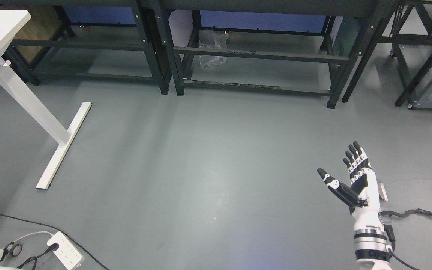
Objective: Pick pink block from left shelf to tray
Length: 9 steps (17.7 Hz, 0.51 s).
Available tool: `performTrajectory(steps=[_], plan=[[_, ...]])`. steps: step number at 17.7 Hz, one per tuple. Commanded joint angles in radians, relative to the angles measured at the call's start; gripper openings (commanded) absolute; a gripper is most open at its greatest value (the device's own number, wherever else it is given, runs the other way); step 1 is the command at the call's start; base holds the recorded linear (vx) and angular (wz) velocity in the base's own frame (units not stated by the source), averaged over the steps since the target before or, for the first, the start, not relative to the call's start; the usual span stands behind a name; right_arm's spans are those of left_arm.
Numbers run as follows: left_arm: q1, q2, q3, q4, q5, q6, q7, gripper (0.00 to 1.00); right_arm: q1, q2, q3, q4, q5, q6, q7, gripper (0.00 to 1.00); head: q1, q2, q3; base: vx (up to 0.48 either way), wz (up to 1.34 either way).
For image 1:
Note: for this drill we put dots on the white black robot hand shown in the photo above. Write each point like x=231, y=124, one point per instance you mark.
x=362, y=196

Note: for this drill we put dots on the right black metal shelf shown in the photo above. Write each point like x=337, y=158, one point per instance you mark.
x=290, y=47

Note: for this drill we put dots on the black metal shelf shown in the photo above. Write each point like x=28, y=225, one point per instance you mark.
x=290, y=47
x=107, y=39

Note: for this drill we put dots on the left black metal shelf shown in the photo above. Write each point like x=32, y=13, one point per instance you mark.
x=107, y=39

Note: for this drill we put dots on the far right metal rack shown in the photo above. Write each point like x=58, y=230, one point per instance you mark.
x=410, y=37

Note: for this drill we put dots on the clear plastic bag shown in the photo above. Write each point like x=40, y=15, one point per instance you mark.
x=214, y=40

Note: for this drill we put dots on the white power strip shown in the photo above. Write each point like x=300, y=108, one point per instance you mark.
x=67, y=253

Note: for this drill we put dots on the white table with leg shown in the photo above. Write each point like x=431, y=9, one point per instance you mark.
x=11, y=22

